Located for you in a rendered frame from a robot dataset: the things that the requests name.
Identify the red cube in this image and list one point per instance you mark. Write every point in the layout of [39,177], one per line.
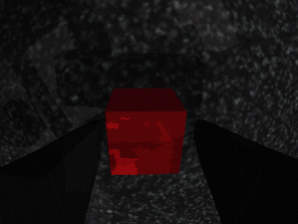
[145,130]

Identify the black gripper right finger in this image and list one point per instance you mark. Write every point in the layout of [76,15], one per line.
[250,183]

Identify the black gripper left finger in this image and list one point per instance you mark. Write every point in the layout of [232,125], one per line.
[53,184]

